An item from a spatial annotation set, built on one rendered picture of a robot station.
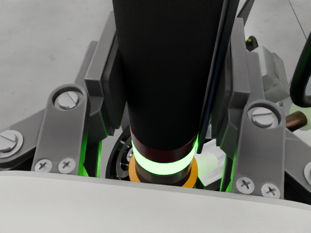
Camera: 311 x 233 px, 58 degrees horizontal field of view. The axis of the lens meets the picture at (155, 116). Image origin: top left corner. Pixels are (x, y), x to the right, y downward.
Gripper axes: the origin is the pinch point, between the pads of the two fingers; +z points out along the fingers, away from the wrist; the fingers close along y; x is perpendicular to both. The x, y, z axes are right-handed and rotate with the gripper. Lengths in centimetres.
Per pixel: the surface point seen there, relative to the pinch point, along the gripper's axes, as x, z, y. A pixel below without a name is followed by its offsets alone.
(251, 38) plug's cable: -34, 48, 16
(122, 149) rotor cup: -26.2, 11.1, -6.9
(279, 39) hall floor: -147, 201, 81
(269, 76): -30.7, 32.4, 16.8
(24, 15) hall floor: -147, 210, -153
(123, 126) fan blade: -50, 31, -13
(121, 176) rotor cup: -25.1, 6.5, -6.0
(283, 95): -34, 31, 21
